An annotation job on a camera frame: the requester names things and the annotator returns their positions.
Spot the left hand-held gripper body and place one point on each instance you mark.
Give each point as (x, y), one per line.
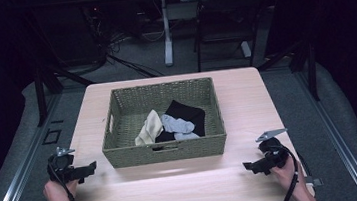
(63, 173)

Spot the grey sock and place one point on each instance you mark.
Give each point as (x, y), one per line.
(186, 135)
(176, 125)

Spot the black sock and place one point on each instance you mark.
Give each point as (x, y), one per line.
(186, 111)

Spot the white desk leg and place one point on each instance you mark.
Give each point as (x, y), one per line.
(166, 31)

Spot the person's right hand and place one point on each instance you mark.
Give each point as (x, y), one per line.
(288, 174)

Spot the metal table clamp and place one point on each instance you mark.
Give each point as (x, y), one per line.
(314, 182)

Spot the cream sock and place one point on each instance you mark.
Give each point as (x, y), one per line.
(151, 128)

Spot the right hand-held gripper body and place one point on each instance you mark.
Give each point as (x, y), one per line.
(274, 154)

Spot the white desk foot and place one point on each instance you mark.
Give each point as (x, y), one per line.
(246, 49)

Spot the green woven basket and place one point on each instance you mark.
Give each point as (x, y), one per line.
(132, 155)

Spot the black chair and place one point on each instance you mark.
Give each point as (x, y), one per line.
(224, 15)

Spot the black metal stand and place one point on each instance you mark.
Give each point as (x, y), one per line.
(311, 73)
(41, 95)

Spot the person's left hand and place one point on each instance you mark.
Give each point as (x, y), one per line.
(57, 197)

